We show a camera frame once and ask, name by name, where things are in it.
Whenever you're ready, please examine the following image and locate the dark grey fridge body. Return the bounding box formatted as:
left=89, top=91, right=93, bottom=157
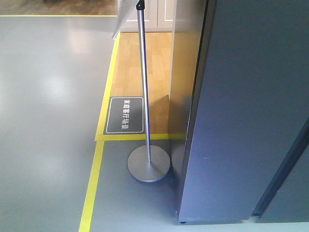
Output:
left=253, top=121, right=309, bottom=223

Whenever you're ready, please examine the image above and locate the black floor label sign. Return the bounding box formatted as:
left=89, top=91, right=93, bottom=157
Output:
left=104, top=97, right=144, bottom=134

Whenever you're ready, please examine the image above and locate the white cabinet on wood floor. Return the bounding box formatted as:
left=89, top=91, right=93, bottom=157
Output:
left=121, top=0, right=176, bottom=32

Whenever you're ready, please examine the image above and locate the open fridge door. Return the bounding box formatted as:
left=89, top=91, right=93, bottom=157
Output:
left=179, top=0, right=309, bottom=222

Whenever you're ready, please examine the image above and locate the silver sign stand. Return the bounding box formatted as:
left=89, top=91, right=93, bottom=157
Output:
left=112, top=0, right=170, bottom=183

